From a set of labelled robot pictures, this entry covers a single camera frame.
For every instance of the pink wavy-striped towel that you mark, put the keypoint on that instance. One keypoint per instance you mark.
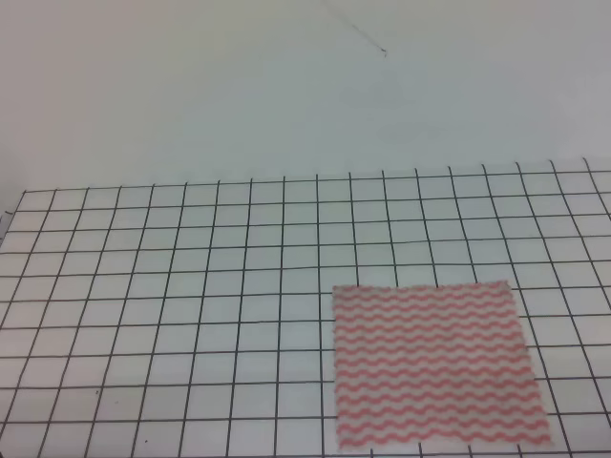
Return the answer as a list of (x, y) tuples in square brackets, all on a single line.
[(425, 363)]

